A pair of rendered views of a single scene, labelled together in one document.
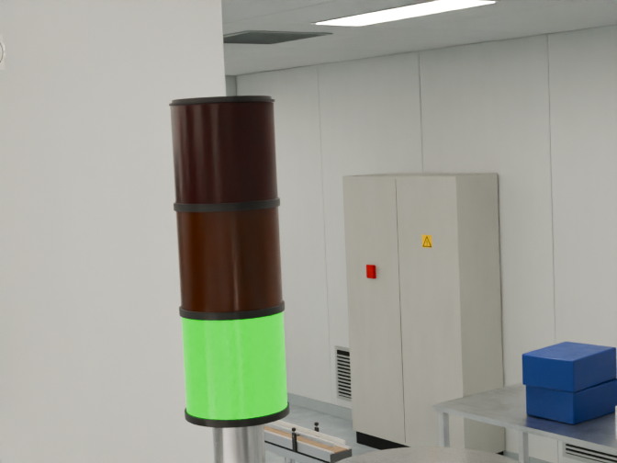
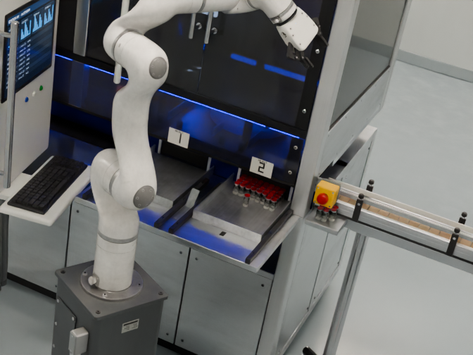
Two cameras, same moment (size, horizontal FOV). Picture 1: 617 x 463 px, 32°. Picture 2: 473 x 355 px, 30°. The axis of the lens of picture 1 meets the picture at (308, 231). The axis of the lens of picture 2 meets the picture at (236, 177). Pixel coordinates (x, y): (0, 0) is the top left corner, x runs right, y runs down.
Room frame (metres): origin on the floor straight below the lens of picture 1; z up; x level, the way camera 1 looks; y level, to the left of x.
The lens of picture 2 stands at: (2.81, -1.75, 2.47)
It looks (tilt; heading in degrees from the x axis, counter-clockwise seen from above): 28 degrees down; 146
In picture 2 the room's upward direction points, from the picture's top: 11 degrees clockwise
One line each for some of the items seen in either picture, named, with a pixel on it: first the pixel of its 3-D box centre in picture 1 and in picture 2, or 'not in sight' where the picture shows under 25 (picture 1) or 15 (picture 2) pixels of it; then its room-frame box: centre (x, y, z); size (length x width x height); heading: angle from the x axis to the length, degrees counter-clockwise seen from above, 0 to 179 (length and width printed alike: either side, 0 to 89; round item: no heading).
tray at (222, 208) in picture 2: not in sight; (246, 206); (0.55, -0.17, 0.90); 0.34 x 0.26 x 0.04; 127
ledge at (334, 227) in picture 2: not in sight; (326, 219); (0.67, 0.11, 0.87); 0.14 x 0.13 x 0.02; 127
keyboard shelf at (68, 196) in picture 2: not in sight; (41, 186); (0.09, -0.77, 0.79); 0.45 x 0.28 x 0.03; 137
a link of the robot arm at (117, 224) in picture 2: not in sight; (116, 191); (0.77, -0.79, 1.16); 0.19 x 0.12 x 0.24; 10
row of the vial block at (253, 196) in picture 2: not in sight; (255, 194); (0.50, -0.10, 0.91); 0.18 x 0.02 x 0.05; 37
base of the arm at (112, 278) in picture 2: not in sight; (115, 258); (0.81, -0.79, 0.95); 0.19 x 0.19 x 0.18
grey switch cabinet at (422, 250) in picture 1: (420, 315); not in sight; (7.82, -0.78, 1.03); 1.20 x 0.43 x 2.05; 37
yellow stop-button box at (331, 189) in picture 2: not in sight; (326, 193); (0.68, 0.07, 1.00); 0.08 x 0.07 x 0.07; 127
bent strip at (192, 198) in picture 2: not in sight; (186, 203); (0.51, -0.39, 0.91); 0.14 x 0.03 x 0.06; 126
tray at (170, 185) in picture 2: not in sight; (162, 175); (0.28, -0.38, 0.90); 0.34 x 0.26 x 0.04; 127
